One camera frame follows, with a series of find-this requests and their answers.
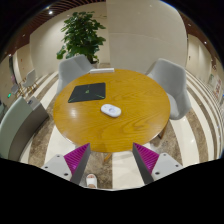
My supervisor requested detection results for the grey chair left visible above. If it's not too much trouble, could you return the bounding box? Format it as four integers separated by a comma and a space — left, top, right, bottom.
56, 55, 93, 94

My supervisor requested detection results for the grey chair right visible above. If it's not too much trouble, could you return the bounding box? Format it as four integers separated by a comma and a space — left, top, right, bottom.
148, 58, 191, 120

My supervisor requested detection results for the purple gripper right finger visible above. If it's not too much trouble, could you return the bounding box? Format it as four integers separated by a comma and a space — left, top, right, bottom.
132, 143, 183, 185

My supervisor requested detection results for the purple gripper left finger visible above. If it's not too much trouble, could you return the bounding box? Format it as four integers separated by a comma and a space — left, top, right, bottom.
42, 143, 91, 185

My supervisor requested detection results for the grey green sofa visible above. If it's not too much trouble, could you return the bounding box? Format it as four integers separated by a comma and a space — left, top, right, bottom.
0, 96, 48, 161

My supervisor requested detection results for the white computer mouse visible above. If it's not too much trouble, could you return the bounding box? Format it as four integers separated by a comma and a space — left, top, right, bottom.
101, 104, 121, 118

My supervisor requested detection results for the green potted plant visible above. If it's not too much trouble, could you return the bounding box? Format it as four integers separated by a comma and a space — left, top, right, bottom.
56, 11, 106, 64

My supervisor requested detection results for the white tissue box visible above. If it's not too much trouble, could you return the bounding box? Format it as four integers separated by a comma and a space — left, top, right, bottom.
90, 68, 115, 74

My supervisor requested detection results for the round wooden table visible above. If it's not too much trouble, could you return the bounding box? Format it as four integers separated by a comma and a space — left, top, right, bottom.
53, 69, 170, 154

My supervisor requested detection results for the white shoe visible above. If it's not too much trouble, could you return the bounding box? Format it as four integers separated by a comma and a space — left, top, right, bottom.
86, 174, 97, 188

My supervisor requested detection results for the distant grey chair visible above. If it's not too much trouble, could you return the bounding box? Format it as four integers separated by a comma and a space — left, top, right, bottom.
23, 70, 36, 91

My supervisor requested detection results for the black mouse pad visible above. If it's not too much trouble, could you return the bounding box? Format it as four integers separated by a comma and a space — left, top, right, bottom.
68, 83, 106, 103

